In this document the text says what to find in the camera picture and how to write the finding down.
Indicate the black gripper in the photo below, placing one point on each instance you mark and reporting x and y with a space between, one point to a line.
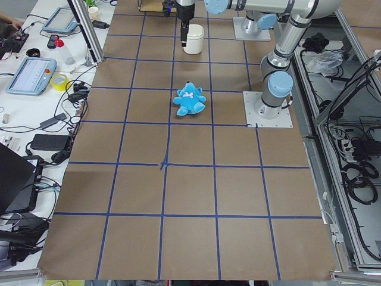
185 12

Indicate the white trash can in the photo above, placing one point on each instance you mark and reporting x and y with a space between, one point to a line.
195 39

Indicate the blue plush teddy bear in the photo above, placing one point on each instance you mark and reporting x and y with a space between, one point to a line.
190 100

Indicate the paper cup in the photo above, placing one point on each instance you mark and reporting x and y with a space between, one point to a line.
94 13

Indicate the far teach pendant tablet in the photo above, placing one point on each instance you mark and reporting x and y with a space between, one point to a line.
62 22

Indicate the teach pendant tablet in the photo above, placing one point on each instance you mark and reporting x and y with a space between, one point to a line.
62 22
32 77

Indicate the clear bottle red cap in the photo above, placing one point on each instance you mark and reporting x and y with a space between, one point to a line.
64 51

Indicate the black cloth bundle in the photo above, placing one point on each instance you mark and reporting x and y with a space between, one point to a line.
316 43

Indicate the black phone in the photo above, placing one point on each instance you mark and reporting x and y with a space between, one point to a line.
51 42

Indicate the yellow tape roll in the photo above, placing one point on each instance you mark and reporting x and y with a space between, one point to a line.
60 82

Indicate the crumpled white cloth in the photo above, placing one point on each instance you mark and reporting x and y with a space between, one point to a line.
326 63

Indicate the small grey adapter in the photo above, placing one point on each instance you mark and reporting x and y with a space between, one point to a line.
52 121

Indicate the black small bowl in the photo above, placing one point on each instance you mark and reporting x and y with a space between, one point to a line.
33 52

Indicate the near teach pendant tablet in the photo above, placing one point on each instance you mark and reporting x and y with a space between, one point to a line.
32 77

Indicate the black power adapter brick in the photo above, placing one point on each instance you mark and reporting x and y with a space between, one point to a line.
45 142

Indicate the black laptop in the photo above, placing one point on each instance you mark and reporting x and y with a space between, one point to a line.
20 177

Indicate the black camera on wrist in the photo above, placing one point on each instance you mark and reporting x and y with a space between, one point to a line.
167 7

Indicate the aluminium frame post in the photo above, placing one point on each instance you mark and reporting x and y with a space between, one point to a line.
80 12

